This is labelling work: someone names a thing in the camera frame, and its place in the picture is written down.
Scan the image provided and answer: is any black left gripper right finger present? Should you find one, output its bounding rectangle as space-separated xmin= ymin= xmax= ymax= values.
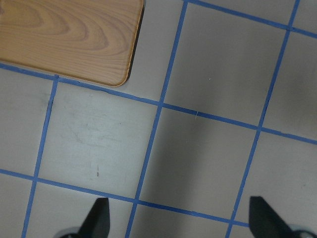
xmin=249 ymin=196 xmax=317 ymax=238

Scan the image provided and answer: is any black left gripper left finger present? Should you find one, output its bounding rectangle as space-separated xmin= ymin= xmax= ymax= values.
xmin=60 ymin=198 xmax=110 ymax=238

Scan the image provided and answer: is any wooden tray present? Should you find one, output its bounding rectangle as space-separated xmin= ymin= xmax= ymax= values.
xmin=0 ymin=0 xmax=145 ymax=87

